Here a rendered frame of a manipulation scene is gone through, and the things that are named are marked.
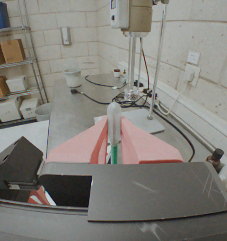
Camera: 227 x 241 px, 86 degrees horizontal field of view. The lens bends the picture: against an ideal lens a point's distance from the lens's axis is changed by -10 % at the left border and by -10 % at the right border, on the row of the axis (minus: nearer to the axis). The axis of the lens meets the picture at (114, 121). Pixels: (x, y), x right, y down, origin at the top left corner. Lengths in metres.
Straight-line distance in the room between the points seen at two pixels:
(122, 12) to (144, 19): 0.07
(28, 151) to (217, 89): 0.63
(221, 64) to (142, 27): 0.33
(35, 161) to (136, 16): 0.45
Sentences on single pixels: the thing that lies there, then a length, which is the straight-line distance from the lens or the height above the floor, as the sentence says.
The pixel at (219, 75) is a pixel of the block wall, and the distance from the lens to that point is 0.65.
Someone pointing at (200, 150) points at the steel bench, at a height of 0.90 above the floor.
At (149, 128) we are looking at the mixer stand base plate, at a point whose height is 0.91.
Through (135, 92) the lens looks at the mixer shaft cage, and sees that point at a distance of 0.56.
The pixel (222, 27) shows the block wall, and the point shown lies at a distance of 0.66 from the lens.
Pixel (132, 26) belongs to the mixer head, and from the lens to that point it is 0.48.
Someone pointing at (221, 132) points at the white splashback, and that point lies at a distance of 0.62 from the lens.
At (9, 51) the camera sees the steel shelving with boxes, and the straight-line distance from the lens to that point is 2.26.
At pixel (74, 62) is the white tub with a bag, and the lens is 1.11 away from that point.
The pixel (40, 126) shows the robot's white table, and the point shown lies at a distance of 0.74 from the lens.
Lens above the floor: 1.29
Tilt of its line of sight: 36 degrees down
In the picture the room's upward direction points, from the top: straight up
